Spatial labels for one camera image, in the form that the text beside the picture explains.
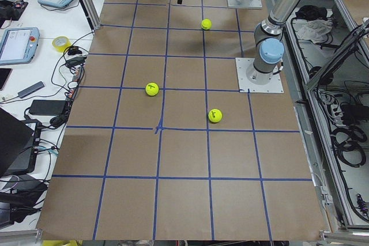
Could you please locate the yellow tennis ball upper middle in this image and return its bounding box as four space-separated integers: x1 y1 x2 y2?
201 18 212 31

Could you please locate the yellow tennis ball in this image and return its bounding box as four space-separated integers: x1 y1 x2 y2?
145 82 159 96
201 18 212 31
208 108 223 123

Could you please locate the yellow tennis ball centre left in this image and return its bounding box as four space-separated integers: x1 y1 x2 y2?
145 82 159 96

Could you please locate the yellow tennis ball centre right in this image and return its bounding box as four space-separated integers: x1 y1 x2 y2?
208 108 223 123

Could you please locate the yellow tape roll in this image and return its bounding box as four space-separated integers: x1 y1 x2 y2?
52 36 71 53

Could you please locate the white crumpled cloth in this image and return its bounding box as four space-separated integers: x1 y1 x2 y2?
297 20 333 43

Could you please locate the near teach pendant tablet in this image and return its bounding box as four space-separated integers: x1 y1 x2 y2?
1 27 40 66

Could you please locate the grey usb hub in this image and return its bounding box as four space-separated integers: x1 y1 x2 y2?
18 81 45 99

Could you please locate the black power adapter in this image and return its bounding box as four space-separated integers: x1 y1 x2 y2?
29 100 66 116

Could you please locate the black smartphone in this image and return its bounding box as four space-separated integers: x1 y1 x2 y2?
0 68 12 90

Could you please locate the black laptop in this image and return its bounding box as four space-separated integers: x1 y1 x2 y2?
1 109 41 177

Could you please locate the black coiled cable bundle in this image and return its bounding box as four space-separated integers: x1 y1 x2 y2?
330 126 368 169

